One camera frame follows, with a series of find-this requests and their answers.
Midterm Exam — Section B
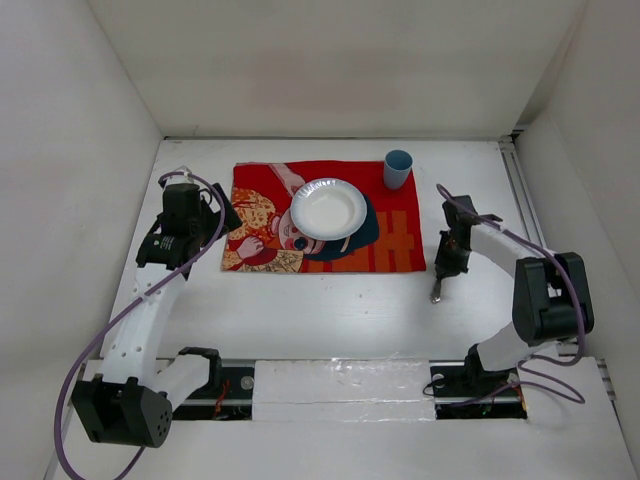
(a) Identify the aluminium rail on table edge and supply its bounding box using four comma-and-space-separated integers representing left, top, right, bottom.
498, 135, 593, 366

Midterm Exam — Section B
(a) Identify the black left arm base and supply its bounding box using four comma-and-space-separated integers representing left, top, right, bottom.
173, 360, 255, 421

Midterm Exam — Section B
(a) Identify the red patterned cloth placemat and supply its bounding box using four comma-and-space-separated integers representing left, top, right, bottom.
221, 160, 426, 273

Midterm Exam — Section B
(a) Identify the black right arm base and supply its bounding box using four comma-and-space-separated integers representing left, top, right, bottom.
422, 345, 527, 420

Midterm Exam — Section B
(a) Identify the blue plastic cup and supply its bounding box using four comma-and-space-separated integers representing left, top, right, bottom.
383, 150, 413, 190

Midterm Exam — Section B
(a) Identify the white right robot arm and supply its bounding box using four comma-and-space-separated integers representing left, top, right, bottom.
431, 187, 594, 394

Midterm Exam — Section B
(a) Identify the silver table knife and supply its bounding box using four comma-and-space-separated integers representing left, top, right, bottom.
429, 277, 443, 304

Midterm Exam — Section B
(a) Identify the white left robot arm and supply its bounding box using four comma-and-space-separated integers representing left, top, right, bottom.
71, 172, 242, 448

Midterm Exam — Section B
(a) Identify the white blue-rimmed plate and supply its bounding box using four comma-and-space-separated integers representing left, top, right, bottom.
289, 178, 368, 241

